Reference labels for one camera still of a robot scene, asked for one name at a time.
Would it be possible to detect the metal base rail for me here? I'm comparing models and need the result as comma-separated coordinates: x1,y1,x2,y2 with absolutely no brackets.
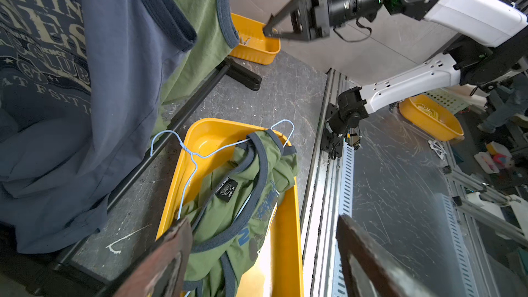
301,70,486,296

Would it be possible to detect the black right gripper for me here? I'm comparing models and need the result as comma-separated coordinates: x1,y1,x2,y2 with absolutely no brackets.
263,0,330,42

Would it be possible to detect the light blue wire hanger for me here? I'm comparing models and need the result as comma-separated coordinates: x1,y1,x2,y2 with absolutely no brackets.
149,119,296,220

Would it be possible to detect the large yellow plastic tray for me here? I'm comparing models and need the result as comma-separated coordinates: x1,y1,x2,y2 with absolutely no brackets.
157,118,304,296

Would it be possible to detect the plain green tank top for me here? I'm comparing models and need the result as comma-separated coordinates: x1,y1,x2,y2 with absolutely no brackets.
153,0,239,134

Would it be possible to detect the dark grey tank top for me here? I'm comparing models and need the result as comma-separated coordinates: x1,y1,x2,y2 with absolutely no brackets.
1,0,197,254

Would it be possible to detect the small yellow plastic tray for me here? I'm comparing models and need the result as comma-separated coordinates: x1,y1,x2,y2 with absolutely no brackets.
230,13,281,65

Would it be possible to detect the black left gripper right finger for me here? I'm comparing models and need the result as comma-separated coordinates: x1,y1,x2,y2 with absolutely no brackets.
336,214,433,296

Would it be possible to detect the yellow bin outside cell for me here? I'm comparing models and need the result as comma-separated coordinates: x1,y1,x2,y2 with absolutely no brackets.
399,94,464,142

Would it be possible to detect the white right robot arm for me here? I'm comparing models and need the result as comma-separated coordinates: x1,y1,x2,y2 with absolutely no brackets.
283,9,457,85

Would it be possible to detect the green printed tank top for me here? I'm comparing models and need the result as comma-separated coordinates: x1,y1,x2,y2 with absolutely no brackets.
178,129,298,296

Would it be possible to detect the black clothes rack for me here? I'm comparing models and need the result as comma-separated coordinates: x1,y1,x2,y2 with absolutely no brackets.
53,57,263,269

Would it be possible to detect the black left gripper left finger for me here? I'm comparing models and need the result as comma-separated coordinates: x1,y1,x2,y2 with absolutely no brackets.
96,219,193,296

